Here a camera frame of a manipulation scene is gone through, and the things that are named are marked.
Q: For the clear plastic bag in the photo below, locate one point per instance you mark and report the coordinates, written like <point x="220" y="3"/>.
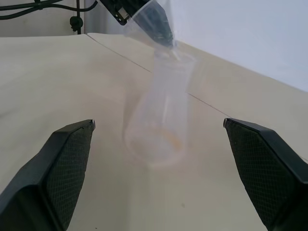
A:
<point x="166" y="103"/>

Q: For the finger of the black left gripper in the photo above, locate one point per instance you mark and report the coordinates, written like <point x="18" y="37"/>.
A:
<point x="115" y="8"/>
<point x="157" y="24"/>

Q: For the black metal stand post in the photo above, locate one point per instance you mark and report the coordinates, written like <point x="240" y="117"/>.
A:
<point x="76" y="22"/>

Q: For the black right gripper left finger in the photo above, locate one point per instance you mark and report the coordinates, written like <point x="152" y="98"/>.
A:
<point x="36" y="183"/>

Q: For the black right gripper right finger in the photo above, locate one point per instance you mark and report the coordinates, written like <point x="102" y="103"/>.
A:
<point x="269" y="173"/>

